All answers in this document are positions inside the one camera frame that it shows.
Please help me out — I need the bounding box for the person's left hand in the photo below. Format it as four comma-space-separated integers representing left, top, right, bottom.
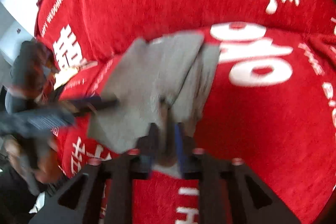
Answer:
5, 135, 63, 184

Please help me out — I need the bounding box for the grey small garment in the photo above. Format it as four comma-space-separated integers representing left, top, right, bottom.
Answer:
86, 31, 221, 180

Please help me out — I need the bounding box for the red printed bed cover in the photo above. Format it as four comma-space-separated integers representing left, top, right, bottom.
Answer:
56, 23, 335, 223

